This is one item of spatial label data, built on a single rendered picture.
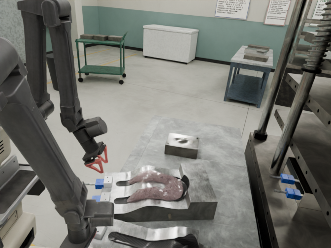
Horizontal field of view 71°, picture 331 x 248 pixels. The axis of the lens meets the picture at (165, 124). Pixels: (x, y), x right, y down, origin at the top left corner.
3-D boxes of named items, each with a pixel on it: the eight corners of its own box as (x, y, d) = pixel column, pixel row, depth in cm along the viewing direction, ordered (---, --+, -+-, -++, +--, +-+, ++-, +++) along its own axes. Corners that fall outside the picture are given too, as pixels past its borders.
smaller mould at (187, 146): (164, 153, 144) (165, 144, 141) (168, 141, 157) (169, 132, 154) (196, 159, 141) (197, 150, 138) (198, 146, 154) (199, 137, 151)
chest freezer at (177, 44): (195, 60, 751) (199, 29, 708) (187, 65, 688) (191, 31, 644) (152, 53, 798) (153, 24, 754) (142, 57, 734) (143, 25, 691)
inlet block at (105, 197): (77, 210, 99) (76, 201, 96) (80, 201, 103) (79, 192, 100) (109, 209, 100) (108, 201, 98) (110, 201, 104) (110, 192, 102)
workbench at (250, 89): (222, 101, 450) (231, 54, 409) (235, 77, 608) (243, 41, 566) (260, 108, 429) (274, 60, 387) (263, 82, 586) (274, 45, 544)
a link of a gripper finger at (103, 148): (114, 157, 104) (104, 140, 100) (110, 168, 98) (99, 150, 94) (101, 162, 106) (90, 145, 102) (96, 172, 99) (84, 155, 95)
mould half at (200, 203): (97, 223, 97) (95, 204, 92) (105, 180, 120) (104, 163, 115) (213, 219, 103) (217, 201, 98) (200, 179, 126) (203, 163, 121)
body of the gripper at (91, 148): (105, 144, 100) (96, 130, 97) (98, 158, 91) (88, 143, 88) (92, 148, 102) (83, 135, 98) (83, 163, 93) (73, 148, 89)
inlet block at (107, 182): (82, 192, 108) (82, 183, 105) (85, 184, 112) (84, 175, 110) (112, 191, 110) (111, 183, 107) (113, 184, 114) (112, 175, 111)
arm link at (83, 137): (74, 125, 94) (68, 133, 89) (88, 120, 92) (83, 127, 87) (83, 139, 97) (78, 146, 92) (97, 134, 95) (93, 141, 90)
